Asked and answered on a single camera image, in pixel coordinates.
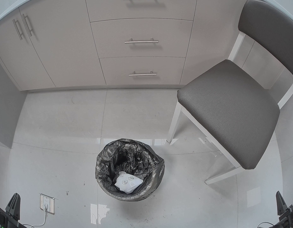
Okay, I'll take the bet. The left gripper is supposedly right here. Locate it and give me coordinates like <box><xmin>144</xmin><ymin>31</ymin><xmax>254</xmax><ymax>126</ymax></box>
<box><xmin>0</xmin><ymin>193</ymin><xmax>27</xmax><ymax>228</ymax></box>

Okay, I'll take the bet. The black plastic bag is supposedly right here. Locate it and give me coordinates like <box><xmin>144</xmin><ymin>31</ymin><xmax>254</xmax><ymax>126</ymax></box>
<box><xmin>96</xmin><ymin>138</ymin><xmax>165</xmax><ymax>202</ymax></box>

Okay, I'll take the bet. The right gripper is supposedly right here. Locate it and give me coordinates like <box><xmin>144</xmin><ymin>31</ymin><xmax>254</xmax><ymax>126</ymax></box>
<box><xmin>276</xmin><ymin>180</ymin><xmax>293</xmax><ymax>228</ymax></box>

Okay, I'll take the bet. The white cable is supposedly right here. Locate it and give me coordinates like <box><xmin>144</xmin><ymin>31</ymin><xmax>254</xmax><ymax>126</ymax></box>
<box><xmin>24</xmin><ymin>203</ymin><xmax>50</xmax><ymax>228</ymax></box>

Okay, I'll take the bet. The white printed wrapper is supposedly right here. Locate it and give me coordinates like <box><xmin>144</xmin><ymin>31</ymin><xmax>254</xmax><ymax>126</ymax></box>
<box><xmin>114</xmin><ymin>171</ymin><xmax>144</xmax><ymax>194</ymax></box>

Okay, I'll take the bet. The grey chair with white legs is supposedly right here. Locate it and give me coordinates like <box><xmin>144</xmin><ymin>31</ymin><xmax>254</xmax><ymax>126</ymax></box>
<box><xmin>167</xmin><ymin>0</ymin><xmax>293</xmax><ymax>185</ymax></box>

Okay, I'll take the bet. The beige cabinet with drawers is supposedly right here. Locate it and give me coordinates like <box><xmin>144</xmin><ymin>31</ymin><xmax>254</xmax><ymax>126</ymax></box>
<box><xmin>0</xmin><ymin>0</ymin><xmax>293</xmax><ymax>91</ymax></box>

